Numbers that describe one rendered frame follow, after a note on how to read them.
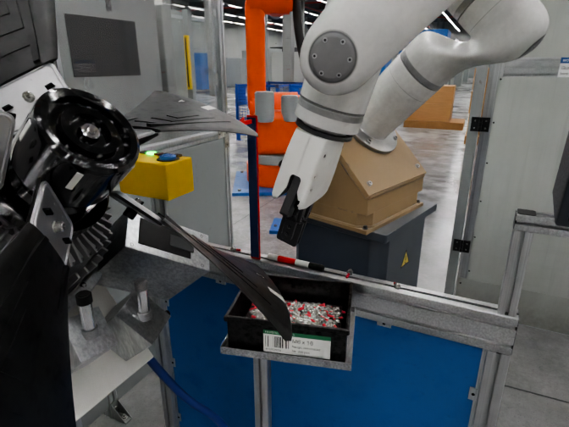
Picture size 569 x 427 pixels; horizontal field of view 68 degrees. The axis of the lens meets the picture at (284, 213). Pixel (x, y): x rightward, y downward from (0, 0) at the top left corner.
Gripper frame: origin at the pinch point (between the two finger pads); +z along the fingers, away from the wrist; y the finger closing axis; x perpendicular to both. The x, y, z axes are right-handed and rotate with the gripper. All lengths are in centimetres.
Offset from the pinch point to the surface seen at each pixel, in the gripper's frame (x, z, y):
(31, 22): -37.4, -16.9, 12.4
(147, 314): -13.7, 17.7, 11.1
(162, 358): -35, 75, -28
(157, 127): -22.9, -7.2, 3.6
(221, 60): -94, 3, -120
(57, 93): -24.9, -12.3, 18.4
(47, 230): -17.5, -0.7, 24.9
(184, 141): -85, 34, -90
